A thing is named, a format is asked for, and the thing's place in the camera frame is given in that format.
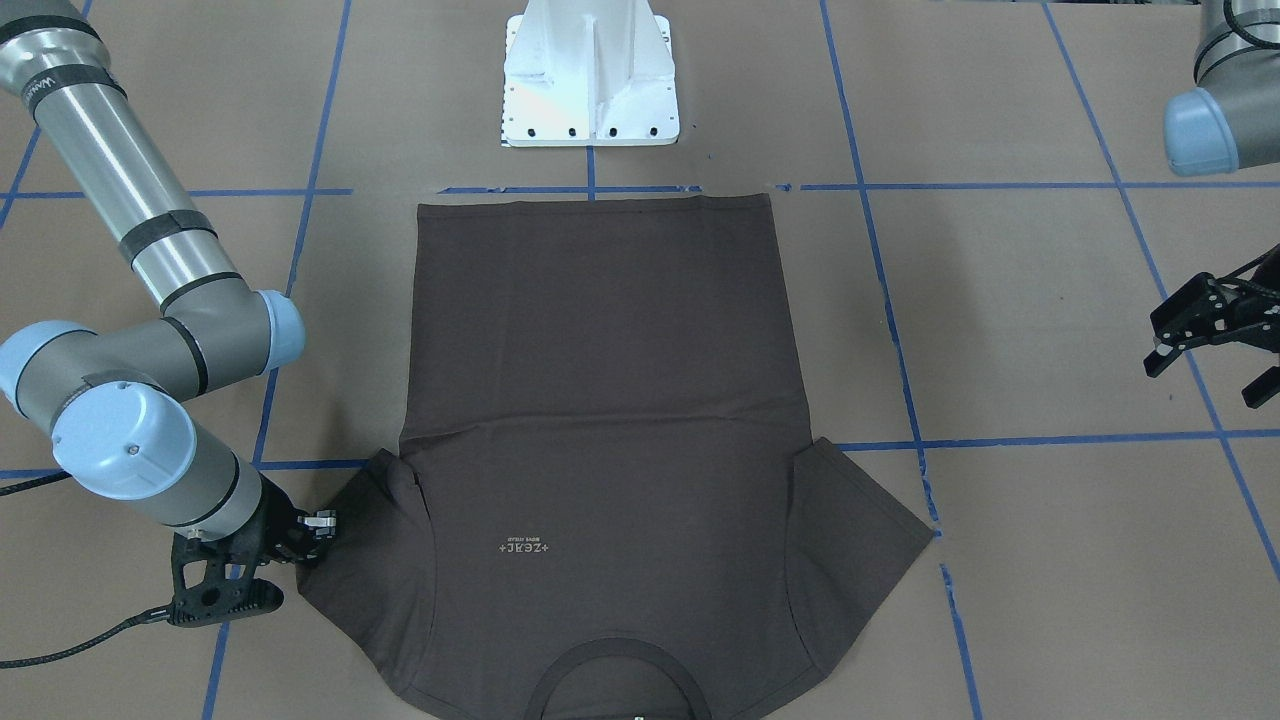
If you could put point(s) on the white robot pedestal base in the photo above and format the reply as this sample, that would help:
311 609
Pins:
589 74

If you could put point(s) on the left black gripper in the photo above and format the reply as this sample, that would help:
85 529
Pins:
1215 311

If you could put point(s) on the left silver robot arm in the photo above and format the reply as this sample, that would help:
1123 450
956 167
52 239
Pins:
1228 122

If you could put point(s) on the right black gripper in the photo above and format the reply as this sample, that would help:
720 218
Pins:
272 523

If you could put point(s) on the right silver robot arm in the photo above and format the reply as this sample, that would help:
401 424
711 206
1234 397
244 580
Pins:
114 404

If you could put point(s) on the dark brown t-shirt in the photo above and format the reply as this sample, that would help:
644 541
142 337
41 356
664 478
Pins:
607 501

